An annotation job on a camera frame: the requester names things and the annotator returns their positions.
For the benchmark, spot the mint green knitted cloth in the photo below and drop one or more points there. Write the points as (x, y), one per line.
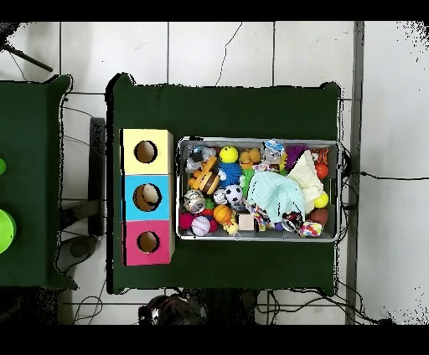
(271, 194)

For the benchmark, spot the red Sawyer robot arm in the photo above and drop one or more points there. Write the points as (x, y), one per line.
(174, 309)

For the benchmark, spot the wooden box with three holes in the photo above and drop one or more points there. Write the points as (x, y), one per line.
(147, 234)

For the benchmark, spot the blue fuzzy puffer ball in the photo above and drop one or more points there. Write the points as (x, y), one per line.
(229, 174)

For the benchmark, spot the black and white soccer ball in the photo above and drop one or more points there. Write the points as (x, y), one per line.
(233, 193)

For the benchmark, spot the yellow smiley ball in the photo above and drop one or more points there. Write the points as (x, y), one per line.
(229, 154)

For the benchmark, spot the small orange basketball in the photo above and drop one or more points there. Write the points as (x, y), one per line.
(222, 214)

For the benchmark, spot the white baseball with red stitching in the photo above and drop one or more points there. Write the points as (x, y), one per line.
(200, 225)

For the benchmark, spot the yellow duck plush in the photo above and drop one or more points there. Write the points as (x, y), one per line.
(231, 227)

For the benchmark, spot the purple spiky ball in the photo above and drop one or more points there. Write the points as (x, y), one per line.
(295, 152)

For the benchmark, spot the cream knitted cloth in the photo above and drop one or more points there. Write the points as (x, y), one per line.
(306, 174)

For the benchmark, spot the dark green side table cloth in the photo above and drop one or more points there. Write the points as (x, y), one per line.
(30, 150)

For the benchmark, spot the small lime green object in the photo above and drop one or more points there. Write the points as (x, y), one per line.
(2, 166)

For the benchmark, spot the large lime green object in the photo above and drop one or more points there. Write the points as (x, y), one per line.
(6, 231)

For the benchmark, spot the black tripod leg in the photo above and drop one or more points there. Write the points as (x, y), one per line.
(30, 60)

